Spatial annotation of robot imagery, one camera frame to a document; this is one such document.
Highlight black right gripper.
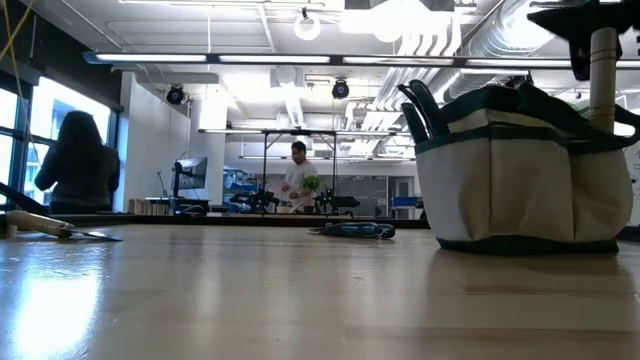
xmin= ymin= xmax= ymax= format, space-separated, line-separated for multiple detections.
xmin=527 ymin=0 xmax=640 ymax=82

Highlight grey metal base plate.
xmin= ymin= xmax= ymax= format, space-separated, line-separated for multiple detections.
xmin=588 ymin=27 xmax=620 ymax=135

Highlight cream gardening bag green trim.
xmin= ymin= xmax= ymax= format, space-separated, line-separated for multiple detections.
xmin=413 ymin=79 xmax=640 ymax=256

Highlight dark green handled garden shears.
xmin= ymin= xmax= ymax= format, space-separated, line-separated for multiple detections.
xmin=397 ymin=78 xmax=449 ymax=145

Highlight teal handled pruner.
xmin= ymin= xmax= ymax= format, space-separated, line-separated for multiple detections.
xmin=308 ymin=221 xmax=397 ymax=240

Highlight wooden handled steel trowel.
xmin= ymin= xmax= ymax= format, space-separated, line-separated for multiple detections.
xmin=5 ymin=209 xmax=124 ymax=244

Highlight small green background plant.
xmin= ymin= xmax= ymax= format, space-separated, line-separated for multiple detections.
xmin=301 ymin=174 xmax=324 ymax=214

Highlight person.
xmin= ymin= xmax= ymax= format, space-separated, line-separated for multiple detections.
xmin=33 ymin=110 xmax=122 ymax=215
xmin=280 ymin=140 xmax=321 ymax=214

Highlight long ceiling light strip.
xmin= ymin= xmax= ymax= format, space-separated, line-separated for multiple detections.
xmin=83 ymin=51 xmax=640 ymax=70

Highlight computer monitor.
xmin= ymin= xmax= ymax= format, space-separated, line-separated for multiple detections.
xmin=172 ymin=156 xmax=209 ymax=194

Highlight wooden crate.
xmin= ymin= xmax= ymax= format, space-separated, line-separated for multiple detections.
xmin=128 ymin=198 xmax=174 ymax=216

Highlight silver ventilation duct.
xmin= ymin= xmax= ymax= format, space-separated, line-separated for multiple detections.
xmin=442 ymin=0 xmax=571 ymax=104

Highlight white ring lamp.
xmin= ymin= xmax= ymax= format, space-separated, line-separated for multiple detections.
xmin=293 ymin=12 xmax=322 ymax=42

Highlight black background rig frame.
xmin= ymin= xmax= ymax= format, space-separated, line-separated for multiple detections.
xmin=260 ymin=128 xmax=339 ymax=216

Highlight yellow hanging cable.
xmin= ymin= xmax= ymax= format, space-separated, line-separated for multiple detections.
xmin=0 ymin=0 xmax=56 ymax=211

